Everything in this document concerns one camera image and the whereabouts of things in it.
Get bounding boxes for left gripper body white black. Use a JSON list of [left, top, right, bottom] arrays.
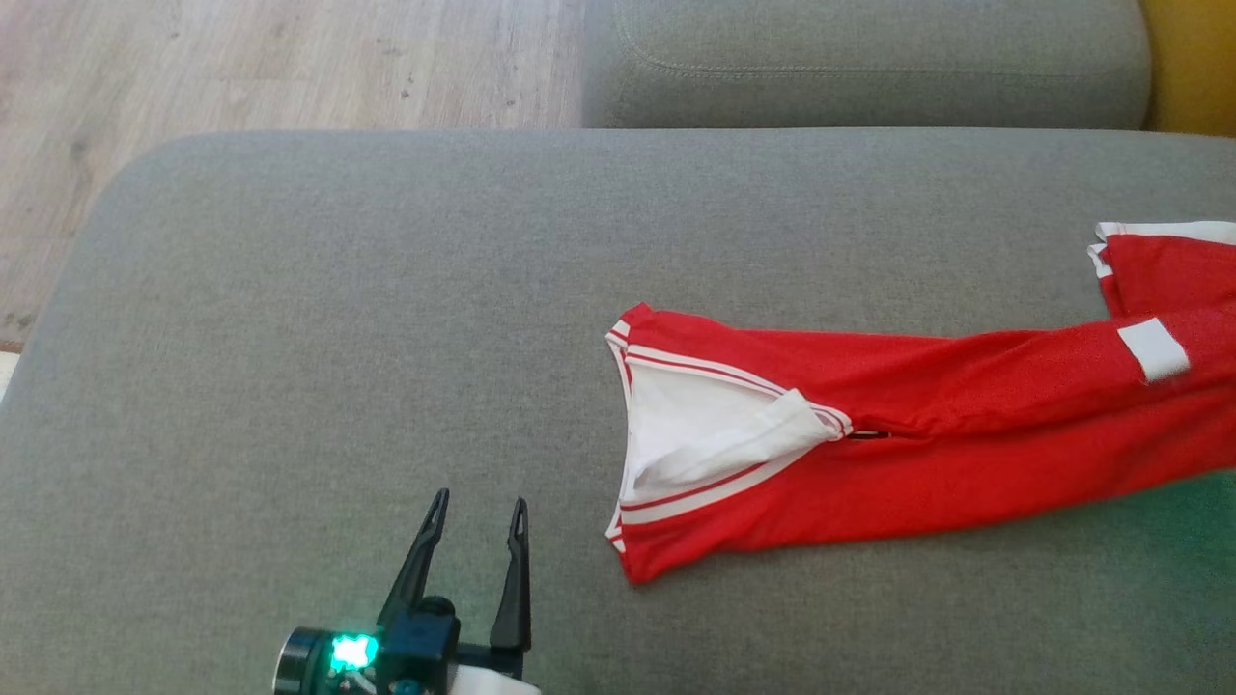
[[273, 596, 542, 695]]

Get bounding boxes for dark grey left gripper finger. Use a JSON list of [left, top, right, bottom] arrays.
[[377, 487, 451, 628], [490, 497, 533, 653]]

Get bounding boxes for red jersey with white collar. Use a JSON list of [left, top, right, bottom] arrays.
[[605, 302, 1236, 585]]

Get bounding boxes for red shorts with white band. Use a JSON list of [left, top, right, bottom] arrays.
[[1088, 220, 1236, 318]]

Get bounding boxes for large grey sofa seat cushion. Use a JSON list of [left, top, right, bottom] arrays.
[[0, 128, 1236, 695]]

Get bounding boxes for yellow sofa back cushion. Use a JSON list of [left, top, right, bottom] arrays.
[[1139, 0, 1236, 136]]

